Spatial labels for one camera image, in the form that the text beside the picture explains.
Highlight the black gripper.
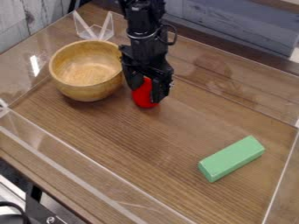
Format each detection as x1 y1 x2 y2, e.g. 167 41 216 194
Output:
119 31 175 103

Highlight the red plush strawberry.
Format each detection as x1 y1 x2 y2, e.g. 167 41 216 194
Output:
131 77 156 109

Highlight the wooden bowl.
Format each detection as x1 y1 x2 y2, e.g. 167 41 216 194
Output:
49 40 123 102

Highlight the green rectangular block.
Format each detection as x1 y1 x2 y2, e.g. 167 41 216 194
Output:
197 136 265 183

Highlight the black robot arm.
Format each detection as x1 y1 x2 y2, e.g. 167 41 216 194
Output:
117 0 177 108

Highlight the clear acrylic corner bracket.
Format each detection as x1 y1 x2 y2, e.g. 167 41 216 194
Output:
72 11 115 41

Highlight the clear acrylic tray wall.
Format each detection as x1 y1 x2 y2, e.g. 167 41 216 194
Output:
0 99 195 224

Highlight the black table leg bracket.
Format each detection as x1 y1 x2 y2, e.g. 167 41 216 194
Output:
24 185 84 224

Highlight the black cable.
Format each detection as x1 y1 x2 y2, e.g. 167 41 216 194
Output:
0 200 29 224

